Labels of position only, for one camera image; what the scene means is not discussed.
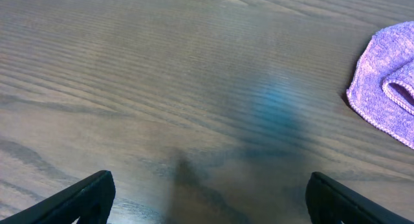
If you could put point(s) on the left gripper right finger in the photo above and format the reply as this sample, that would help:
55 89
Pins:
330 202

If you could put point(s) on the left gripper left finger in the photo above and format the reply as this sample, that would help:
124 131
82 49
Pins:
88 201

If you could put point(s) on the purple microfiber cloth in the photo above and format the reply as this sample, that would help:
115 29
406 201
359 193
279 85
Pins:
382 88

